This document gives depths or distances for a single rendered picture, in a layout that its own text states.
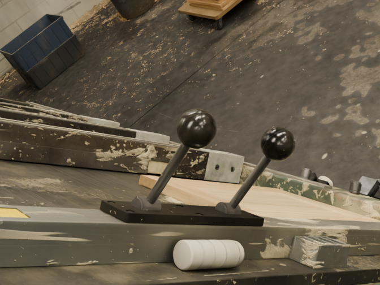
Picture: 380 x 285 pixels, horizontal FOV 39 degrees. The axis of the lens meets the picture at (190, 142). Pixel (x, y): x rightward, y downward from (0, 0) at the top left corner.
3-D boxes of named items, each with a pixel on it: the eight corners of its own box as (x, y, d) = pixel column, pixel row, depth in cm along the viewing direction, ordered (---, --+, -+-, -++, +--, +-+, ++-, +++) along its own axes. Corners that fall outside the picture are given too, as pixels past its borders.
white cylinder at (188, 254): (188, 274, 52) (243, 271, 57) (194, 245, 52) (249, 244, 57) (169, 264, 54) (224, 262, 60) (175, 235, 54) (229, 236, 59)
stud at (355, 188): (361, 195, 122) (364, 182, 121) (355, 195, 120) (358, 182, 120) (352, 193, 123) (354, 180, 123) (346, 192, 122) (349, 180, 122)
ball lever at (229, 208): (242, 230, 63) (309, 143, 58) (219, 229, 61) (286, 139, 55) (226, 207, 66) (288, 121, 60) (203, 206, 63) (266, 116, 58)
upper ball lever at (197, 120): (163, 228, 56) (231, 128, 50) (133, 228, 53) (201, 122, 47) (147, 202, 58) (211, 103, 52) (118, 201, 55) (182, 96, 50)
